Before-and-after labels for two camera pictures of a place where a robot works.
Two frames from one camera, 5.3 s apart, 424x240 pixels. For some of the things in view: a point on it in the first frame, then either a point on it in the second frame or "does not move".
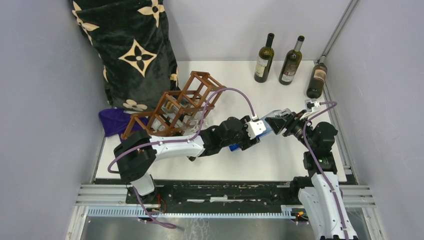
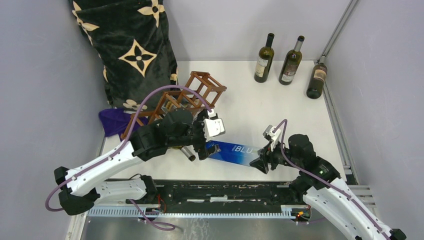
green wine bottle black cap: (264, 60) does not move
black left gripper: (248, 142) → (202, 150)
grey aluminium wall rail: (347, 14) does not move
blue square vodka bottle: (276, 114) → (233, 153)
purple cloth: (115, 122) does not move
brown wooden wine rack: (180, 111) does not move
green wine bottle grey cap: (292, 63) does not move
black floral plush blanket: (133, 38) does not move
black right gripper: (292, 120) → (260, 163)
